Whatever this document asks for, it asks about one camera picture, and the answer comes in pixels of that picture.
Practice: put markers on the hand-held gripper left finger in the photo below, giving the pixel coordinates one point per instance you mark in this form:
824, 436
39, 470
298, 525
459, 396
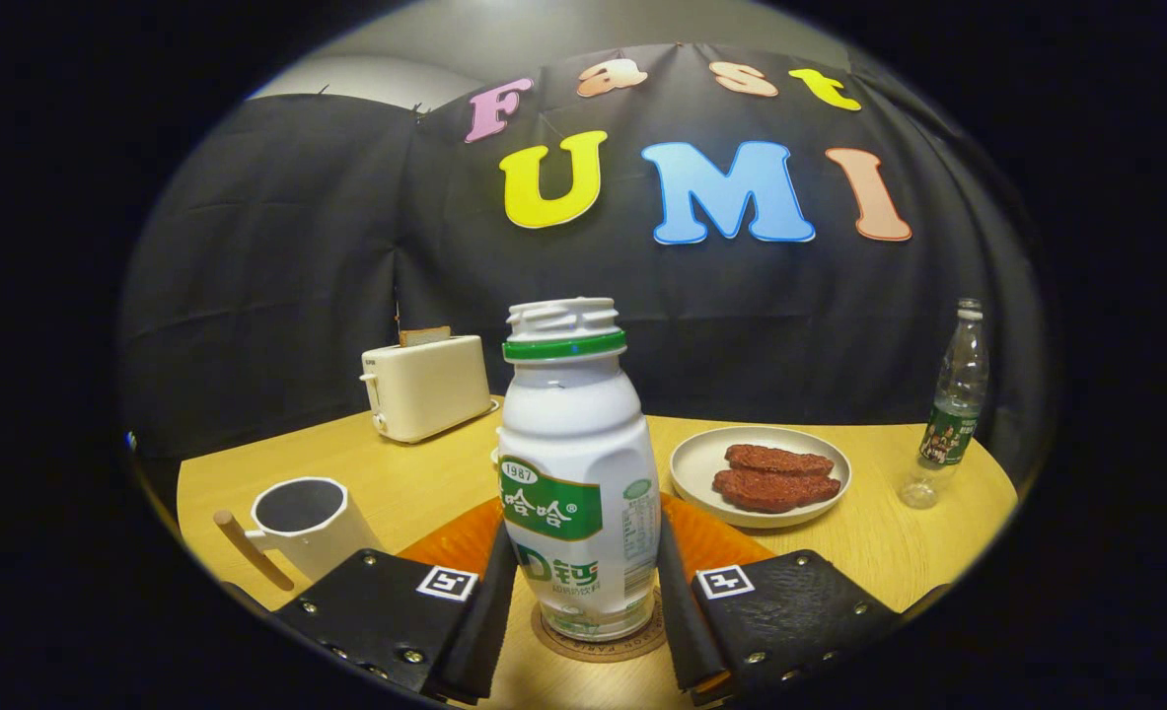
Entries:
386, 616

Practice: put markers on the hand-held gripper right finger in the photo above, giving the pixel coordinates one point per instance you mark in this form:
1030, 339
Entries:
790, 616

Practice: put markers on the round brown coaster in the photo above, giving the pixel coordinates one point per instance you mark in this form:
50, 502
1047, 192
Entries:
593, 651

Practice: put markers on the white juice bottle green label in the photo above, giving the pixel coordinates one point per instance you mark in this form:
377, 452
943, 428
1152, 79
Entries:
573, 424

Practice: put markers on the clear plastic water bottle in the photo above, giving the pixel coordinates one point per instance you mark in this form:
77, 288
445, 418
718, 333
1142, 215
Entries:
958, 394

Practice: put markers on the red meat slice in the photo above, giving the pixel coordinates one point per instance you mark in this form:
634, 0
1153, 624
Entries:
780, 460
775, 490

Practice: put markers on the wooden table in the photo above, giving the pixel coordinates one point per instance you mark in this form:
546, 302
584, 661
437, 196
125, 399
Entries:
425, 483

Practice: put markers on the round white plate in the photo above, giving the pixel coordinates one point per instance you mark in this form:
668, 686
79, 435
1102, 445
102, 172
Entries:
692, 473

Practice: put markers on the cream toaster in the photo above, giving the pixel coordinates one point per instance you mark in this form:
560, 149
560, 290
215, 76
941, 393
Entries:
430, 390

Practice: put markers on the bread slice in toaster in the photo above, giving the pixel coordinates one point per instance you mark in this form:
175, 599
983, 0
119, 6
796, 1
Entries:
425, 336

